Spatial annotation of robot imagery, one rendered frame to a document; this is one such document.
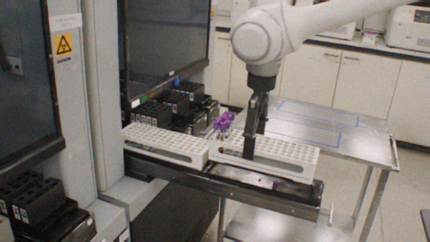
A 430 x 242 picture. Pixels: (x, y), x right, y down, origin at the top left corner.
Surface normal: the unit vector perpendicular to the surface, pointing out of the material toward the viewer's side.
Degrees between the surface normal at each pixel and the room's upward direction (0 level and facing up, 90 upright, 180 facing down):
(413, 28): 90
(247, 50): 93
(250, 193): 90
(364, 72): 90
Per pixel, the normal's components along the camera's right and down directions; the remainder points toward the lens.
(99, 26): 0.93, 0.20
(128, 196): 0.07, -0.91
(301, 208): -0.37, 0.36
